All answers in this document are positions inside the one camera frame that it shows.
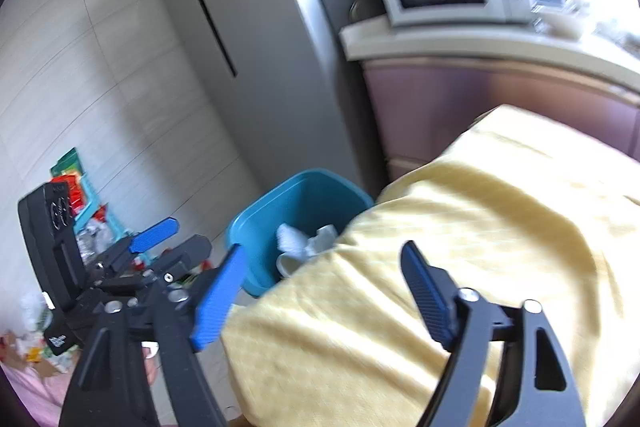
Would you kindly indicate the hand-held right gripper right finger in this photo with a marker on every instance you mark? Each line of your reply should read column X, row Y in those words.
column 425, row 297

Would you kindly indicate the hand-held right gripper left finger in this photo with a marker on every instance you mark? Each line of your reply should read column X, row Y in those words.
column 220, row 302

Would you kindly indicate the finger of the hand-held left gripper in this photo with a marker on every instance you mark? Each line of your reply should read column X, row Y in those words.
column 190, row 252
column 155, row 232

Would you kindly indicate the crushed printed paper cup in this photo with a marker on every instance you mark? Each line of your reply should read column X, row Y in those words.
column 287, row 266

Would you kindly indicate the white foam net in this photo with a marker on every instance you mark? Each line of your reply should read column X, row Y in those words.
column 292, row 239

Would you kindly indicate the blue plastic bin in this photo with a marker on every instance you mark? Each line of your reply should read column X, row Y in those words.
column 300, row 197

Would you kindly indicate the person's left forearm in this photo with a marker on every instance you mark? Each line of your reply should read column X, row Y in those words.
column 30, row 392

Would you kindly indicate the white plastic bag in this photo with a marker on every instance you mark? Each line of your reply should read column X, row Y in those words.
column 34, row 309

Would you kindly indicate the teal plastic basket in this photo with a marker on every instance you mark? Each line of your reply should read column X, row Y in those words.
column 92, row 197

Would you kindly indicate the yellow tablecloth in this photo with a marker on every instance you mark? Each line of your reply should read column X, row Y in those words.
column 475, row 232

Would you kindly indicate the green packet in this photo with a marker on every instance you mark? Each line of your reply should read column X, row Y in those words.
column 67, row 162

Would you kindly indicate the cardboard box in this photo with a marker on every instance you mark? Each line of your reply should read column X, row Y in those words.
column 20, row 349

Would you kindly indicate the brown base cabinets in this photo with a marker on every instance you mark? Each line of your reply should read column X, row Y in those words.
column 450, row 107

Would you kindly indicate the grey refrigerator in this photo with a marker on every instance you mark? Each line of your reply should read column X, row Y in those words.
column 270, row 32

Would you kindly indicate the white kitchen countertop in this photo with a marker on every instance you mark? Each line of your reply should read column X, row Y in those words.
column 475, row 42

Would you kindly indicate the large white bowl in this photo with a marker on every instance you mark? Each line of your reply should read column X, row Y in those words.
column 567, row 26

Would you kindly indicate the round wall socket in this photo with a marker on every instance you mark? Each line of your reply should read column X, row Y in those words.
column 356, row 9

